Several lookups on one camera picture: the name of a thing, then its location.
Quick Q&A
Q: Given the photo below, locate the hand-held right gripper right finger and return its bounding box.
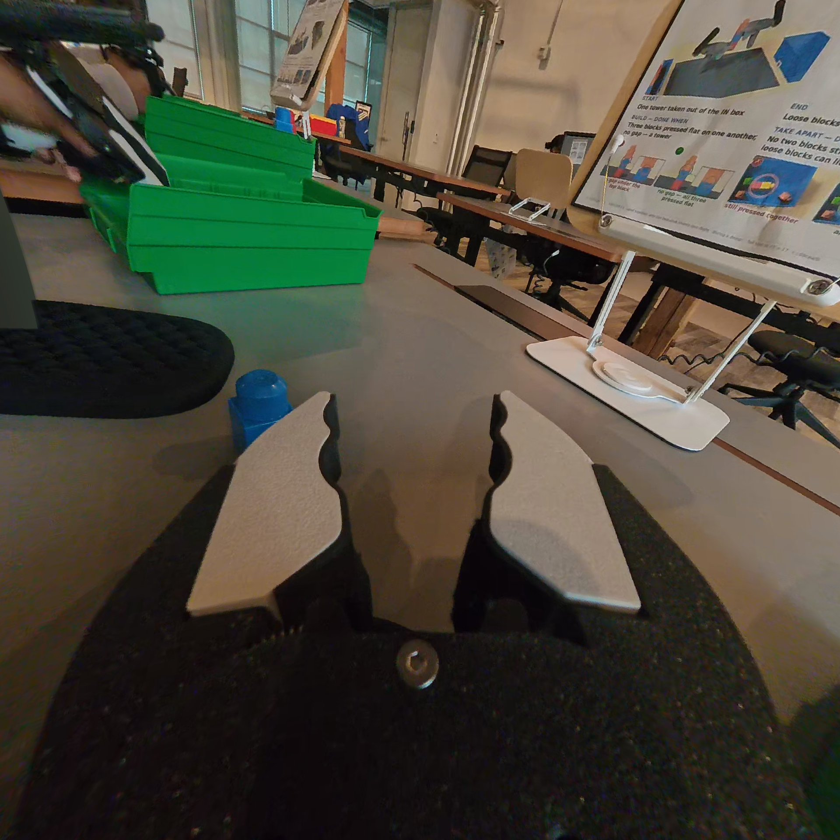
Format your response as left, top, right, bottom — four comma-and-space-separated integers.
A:
484, 389, 642, 614

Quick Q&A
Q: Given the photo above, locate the wooden board document stand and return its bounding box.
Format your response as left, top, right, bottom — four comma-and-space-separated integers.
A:
270, 0, 350, 142

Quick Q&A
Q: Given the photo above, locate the brown-top desk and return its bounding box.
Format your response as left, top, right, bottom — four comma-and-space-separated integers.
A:
338, 144, 519, 206
436, 190, 657, 329

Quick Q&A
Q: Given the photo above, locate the black quilted wrist rest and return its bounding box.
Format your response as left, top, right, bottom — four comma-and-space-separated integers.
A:
0, 299, 236, 420

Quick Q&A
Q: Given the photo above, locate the black stool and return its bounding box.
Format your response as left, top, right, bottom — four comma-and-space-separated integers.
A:
718, 328, 840, 454

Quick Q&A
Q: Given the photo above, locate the black office chair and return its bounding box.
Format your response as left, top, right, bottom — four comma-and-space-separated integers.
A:
459, 146, 514, 185

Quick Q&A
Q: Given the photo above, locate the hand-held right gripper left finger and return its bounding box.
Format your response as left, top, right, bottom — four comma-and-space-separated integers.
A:
185, 391, 352, 618

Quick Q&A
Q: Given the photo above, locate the beige chair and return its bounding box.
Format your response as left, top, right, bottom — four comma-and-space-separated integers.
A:
515, 150, 574, 221

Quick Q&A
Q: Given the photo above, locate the person's left hand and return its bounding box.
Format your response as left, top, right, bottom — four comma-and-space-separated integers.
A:
0, 51, 85, 185

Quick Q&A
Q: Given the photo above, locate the green plastic bin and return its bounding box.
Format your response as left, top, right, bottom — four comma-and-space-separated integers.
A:
143, 94, 317, 183
80, 152, 383, 298

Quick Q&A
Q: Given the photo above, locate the blue mega block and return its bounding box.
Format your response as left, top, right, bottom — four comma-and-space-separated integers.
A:
227, 369, 295, 460

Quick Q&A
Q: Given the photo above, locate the printed instruction sheet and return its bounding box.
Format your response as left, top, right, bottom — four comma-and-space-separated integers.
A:
577, 0, 840, 277
274, 0, 347, 107

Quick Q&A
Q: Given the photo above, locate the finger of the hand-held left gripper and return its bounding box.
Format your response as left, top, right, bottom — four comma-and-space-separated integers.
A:
98, 97, 172, 189

